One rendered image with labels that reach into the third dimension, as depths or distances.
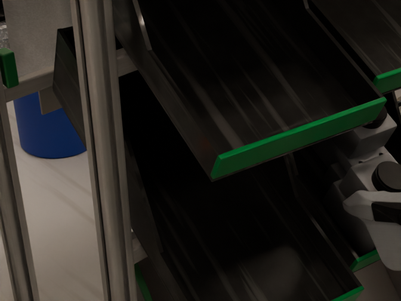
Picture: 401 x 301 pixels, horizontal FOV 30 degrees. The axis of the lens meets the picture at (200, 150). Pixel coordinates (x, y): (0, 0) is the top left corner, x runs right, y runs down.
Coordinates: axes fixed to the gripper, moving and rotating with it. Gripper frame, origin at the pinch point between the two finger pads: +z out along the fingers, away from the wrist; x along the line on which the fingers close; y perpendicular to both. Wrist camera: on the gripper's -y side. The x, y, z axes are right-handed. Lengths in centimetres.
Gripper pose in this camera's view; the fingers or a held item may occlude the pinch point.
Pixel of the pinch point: (379, 186)
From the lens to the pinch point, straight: 62.7
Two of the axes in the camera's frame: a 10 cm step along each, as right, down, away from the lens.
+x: 8.4, -2.9, 4.5
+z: -4.8, -0.2, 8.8
